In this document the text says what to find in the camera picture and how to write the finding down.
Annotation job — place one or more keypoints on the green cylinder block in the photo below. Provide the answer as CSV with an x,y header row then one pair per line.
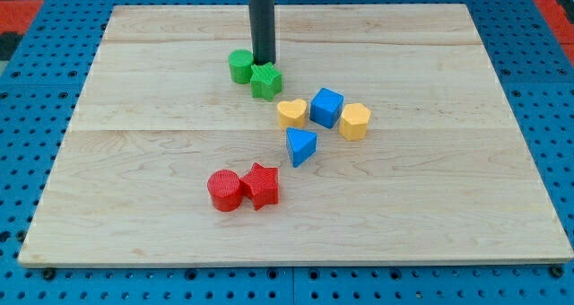
x,y
240,62

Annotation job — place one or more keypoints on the red star block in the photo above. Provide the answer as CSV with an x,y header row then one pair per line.
x,y
261,186

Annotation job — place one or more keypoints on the green star block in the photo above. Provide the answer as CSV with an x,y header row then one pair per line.
x,y
266,81

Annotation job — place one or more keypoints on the blue triangle block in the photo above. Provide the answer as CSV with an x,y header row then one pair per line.
x,y
300,144

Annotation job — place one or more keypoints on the yellow heart block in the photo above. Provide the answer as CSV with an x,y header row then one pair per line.
x,y
292,113

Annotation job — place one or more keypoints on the blue cube block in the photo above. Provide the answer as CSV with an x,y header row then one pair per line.
x,y
326,107

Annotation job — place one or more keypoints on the yellow hexagon block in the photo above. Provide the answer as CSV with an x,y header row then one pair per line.
x,y
354,121

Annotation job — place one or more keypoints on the red cylinder block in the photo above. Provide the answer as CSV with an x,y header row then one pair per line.
x,y
225,190

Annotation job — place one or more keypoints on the light wooden board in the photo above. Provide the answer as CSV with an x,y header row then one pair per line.
x,y
443,176

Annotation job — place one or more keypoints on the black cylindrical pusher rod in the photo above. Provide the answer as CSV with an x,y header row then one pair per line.
x,y
261,15

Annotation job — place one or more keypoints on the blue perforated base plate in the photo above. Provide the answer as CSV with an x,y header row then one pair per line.
x,y
42,82

